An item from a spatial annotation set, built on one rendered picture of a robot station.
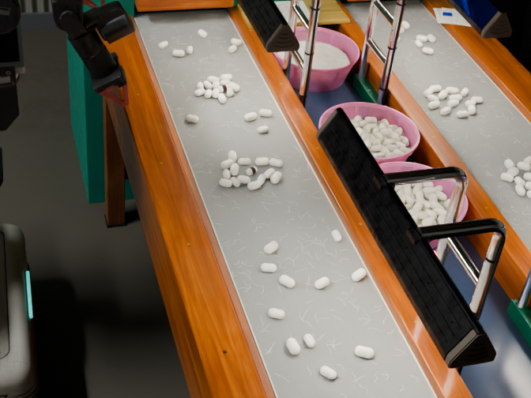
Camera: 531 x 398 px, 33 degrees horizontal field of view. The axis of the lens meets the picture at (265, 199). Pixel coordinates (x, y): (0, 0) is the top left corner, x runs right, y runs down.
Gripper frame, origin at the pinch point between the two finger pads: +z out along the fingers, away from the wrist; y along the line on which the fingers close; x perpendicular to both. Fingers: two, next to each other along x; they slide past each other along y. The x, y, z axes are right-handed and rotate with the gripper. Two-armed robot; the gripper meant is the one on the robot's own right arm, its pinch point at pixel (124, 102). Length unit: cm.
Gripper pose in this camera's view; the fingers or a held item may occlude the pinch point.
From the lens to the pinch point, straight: 197.4
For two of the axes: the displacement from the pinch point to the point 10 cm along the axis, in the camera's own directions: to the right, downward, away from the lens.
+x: -9.0, 4.3, 0.6
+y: -2.5, -6.2, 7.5
